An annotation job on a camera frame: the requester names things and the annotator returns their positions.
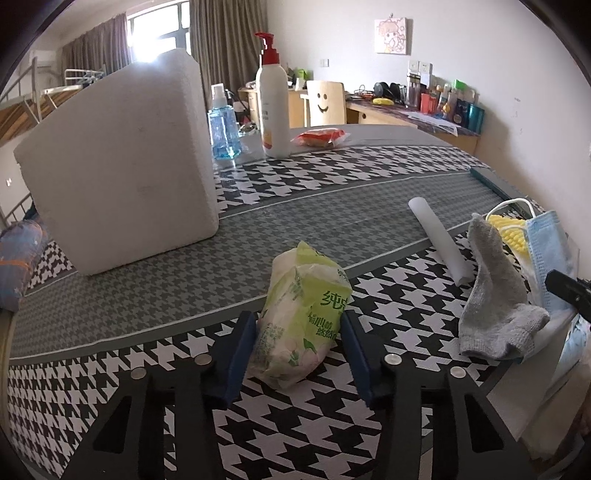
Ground grey sock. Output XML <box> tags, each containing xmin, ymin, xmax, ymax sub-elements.
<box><xmin>459</xmin><ymin>214</ymin><xmax>550</xmax><ymax>361</ymax></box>

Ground brown curtain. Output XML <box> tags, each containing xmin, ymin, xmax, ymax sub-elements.
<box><xmin>189</xmin><ymin>0</ymin><xmax>267</xmax><ymax>107</ymax></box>
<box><xmin>61</xmin><ymin>13</ymin><xmax>131</xmax><ymax>74</ymax></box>

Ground blue spray bottle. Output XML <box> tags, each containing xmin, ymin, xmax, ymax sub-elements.
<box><xmin>207</xmin><ymin>83</ymin><xmax>242</xmax><ymax>161</ymax></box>

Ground metal bunk bed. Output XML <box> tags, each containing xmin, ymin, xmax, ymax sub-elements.
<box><xmin>0</xmin><ymin>57</ymin><xmax>106</xmax><ymax>145</ymax></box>

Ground red snack packet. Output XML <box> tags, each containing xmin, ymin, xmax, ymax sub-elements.
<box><xmin>291</xmin><ymin>127</ymin><xmax>349</xmax><ymax>148</ymax></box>

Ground yellow object on desk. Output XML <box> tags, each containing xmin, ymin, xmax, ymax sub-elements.
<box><xmin>372</xmin><ymin>97</ymin><xmax>394</xmax><ymax>106</ymax></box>

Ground brown right curtain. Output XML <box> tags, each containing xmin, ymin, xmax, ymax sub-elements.
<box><xmin>189</xmin><ymin>0</ymin><xmax>267</xmax><ymax>107</ymax></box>

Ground blue face mask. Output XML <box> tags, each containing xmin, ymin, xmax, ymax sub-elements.
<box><xmin>484</xmin><ymin>197</ymin><xmax>579</xmax><ymax>315</ymax></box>

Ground yellow foam net sleeve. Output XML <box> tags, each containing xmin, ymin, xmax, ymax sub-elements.
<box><xmin>486</xmin><ymin>214</ymin><xmax>531</xmax><ymax>261</ymax></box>

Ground white paper roll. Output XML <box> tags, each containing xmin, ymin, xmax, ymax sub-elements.
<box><xmin>408</xmin><ymin>197</ymin><xmax>474</xmax><ymax>286</ymax></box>

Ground cartoon wall picture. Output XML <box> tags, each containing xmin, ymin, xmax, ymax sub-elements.
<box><xmin>377</xmin><ymin>17</ymin><xmax>408</xmax><ymax>55</ymax></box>

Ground white lotion pump bottle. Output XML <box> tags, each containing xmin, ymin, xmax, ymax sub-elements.
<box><xmin>256</xmin><ymin>32</ymin><xmax>290</xmax><ymax>159</ymax></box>

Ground brown left curtain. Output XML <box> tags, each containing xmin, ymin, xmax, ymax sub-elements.
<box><xmin>61</xmin><ymin>13</ymin><xmax>131</xmax><ymax>74</ymax></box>

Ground papers on desk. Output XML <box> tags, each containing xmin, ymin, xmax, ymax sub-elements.
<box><xmin>403</xmin><ymin>111</ymin><xmax>458</xmax><ymax>136</ymax></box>

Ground teal bottle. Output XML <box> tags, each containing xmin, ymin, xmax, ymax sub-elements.
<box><xmin>468</xmin><ymin>103</ymin><xmax>485</xmax><ymax>135</ymax></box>

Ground smiley wooden chair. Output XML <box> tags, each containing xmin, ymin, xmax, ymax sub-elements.
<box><xmin>307</xmin><ymin>80</ymin><xmax>346</xmax><ymax>127</ymax></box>

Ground wooden desk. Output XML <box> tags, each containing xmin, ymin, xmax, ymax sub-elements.
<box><xmin>237</xmin><ymin>87</ymin><xmax>482</xmax><ymax>156</ymax></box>

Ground white foam box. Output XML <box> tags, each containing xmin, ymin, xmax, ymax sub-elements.
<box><xmin>14</xmin><ymin>49</ymin><xmax>218</xmax><ymax>275</ymax></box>

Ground blue plaid quilt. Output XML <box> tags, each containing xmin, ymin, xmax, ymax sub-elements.
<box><xmin>0</xmin><ymin>220</ymin><xmax>48</xmax><ymax>313</ymax></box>

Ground houndstooth table cloth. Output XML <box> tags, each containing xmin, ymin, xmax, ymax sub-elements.
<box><xmin>7</xmin><ymin>133</ymin><xmax>534</xmax><ymax>479</ymax></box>

